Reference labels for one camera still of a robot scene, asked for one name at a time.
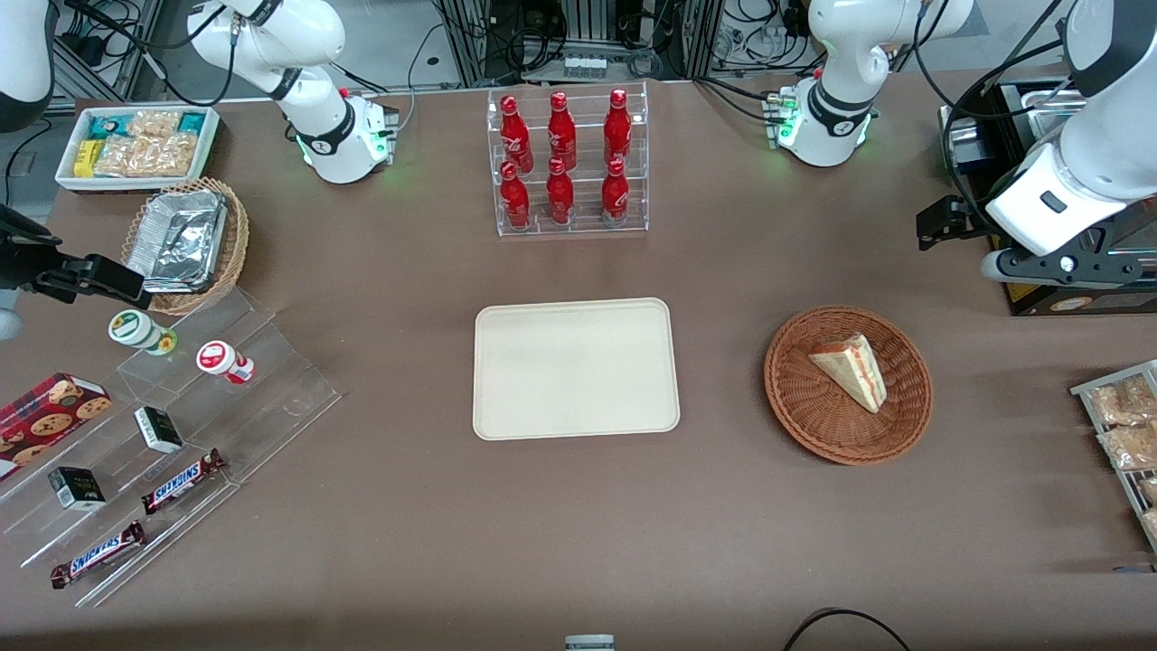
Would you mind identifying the red lidded yogurt bottle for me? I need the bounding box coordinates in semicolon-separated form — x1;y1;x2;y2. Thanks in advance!
197;340;256;385

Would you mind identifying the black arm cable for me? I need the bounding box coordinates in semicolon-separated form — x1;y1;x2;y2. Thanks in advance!
911;0;1086;227

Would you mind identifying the black looped cable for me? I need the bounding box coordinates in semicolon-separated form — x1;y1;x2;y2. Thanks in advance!
782;608;914;651

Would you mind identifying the snickers chocolate bar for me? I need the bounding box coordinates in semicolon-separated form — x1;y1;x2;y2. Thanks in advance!
141;448;227;515
51;521;146;590

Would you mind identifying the beige rectangular tray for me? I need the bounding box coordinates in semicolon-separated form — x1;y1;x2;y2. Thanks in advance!
473;297;681;441

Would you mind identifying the red plaid cookie box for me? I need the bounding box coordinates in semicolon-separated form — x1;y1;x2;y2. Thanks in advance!
0;373;113;481

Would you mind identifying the small black carton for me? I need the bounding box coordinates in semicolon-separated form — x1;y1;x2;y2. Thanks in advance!
134;407;184;454
48;467;107;512

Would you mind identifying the clear acrylic bottle rack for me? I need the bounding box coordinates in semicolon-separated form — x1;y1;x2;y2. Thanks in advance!
486;81;650;238

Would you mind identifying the light wicker basket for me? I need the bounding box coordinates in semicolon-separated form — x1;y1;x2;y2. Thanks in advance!
122;177;250;316

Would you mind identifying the clear acrylic step display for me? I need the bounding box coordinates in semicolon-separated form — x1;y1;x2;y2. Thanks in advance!
0;288;343;609

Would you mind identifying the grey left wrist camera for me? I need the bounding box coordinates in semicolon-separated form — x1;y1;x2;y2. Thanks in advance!
981;226;1157;287

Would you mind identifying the black hot food display case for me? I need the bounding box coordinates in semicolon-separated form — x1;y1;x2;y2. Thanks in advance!
938;77;1157;317

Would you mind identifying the clear bag of crackers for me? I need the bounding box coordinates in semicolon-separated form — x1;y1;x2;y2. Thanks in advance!
127;109;183;140
93;136;151;178
145;133;199;178

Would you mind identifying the green lidded yogurt bottle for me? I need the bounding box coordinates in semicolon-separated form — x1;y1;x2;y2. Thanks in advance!
108;310;178;356

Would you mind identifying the aluminium frame rack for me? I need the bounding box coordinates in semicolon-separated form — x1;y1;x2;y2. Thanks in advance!
434;0;724;87

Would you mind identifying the white wire rack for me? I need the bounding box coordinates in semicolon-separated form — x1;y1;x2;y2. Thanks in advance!
1070;360;1157;552

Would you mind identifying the white snack bin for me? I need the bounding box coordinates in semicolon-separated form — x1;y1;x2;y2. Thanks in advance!
56;105;221;194

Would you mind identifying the round brown wicker basket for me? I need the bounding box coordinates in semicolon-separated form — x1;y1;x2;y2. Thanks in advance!
764;306;934;467

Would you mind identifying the triangular sandwich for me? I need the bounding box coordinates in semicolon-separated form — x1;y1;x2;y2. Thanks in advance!
808;334;889;414

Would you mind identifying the red cola bottle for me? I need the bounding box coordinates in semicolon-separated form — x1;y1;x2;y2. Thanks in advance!
500;95;535;174
601;158;630;227
546;157;575;225
500;162;531;230
548;91;578;171
604;89;633;165

